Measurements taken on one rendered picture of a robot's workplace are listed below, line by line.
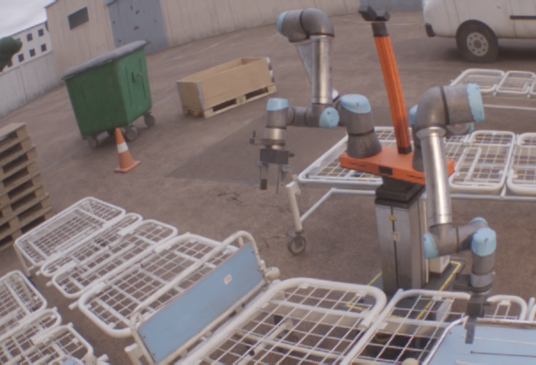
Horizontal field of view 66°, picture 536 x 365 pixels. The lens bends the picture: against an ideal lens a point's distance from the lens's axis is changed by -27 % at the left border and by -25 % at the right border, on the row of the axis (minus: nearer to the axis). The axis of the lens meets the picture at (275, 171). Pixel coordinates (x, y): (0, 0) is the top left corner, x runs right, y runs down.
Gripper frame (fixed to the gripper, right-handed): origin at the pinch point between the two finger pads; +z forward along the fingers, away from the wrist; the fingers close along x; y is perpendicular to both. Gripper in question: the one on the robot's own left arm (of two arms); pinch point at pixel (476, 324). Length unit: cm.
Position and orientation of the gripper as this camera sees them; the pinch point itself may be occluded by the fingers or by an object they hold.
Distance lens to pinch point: 146.5
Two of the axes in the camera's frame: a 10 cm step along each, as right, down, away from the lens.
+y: 8.1, 0.4, -5.9
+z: 1.7, 9.4, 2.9
